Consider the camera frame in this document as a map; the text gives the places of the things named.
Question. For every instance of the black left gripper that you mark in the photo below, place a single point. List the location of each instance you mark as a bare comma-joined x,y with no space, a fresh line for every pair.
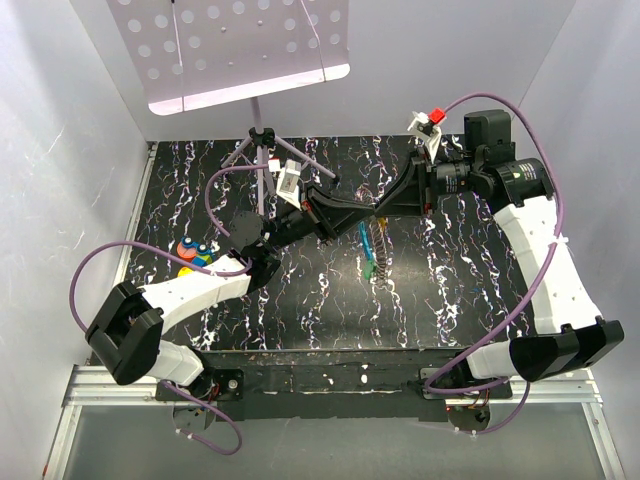
327,216

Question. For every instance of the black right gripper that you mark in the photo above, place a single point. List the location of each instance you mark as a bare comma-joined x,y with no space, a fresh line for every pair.
413,192

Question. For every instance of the yellow capped key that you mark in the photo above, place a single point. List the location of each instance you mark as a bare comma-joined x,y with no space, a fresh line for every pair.
383,222

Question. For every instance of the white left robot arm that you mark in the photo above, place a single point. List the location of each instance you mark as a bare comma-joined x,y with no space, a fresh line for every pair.
127,333

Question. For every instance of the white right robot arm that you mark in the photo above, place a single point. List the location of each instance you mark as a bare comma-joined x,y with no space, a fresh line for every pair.
570,331

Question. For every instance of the green capped key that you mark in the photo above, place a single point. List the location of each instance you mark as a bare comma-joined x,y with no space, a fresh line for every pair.
369,270

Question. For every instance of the orange blue toy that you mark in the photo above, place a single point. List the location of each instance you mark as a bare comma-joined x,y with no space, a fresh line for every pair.
198,254

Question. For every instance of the white perforated music stand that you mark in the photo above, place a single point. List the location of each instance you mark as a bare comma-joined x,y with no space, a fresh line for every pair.
191,55

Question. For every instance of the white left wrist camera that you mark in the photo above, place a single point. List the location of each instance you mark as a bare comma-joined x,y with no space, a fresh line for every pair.
288,176

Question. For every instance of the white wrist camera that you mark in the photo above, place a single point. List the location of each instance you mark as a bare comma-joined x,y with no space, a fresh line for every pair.
426,127
288,176

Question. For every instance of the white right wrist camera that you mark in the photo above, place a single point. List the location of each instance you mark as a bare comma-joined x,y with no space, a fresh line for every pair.
426,127

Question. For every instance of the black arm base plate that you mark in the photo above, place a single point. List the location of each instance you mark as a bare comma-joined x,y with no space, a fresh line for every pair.
322,384

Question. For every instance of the aluminium rail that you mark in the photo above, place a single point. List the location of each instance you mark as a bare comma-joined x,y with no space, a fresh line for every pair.
555,429

